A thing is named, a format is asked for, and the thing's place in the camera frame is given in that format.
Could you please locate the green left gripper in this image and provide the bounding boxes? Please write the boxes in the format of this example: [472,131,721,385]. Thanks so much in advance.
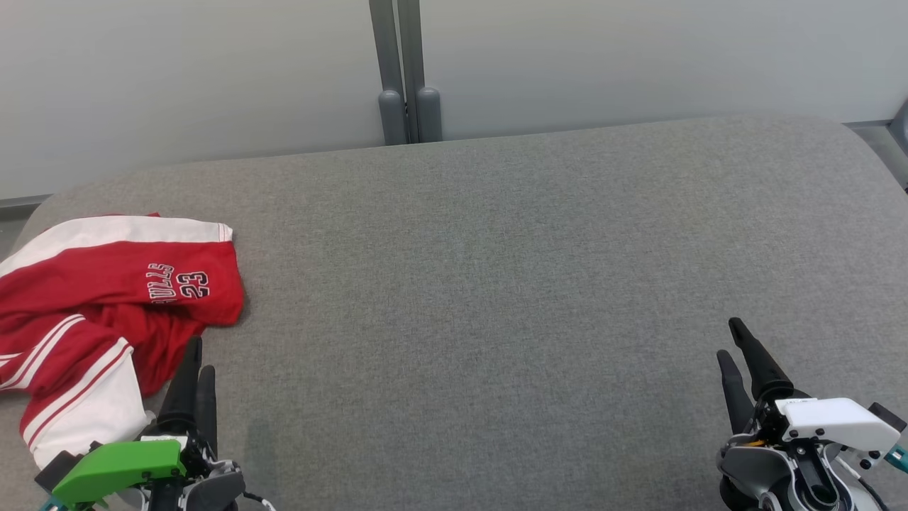
[51,336,218,511]

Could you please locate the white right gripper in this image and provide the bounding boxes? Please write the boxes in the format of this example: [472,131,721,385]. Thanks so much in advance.
[716,317,903,471]

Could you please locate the red shirt with white sleeves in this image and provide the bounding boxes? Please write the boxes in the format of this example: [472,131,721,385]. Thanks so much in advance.
[0,305,208,471]

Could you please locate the red shorts with white stripes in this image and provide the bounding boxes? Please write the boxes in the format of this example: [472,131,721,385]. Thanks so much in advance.
[0,213,246,329]

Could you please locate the grey partition post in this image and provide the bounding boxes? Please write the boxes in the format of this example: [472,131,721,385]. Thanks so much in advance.
[397,0,443,143]
[369,0,410,147]

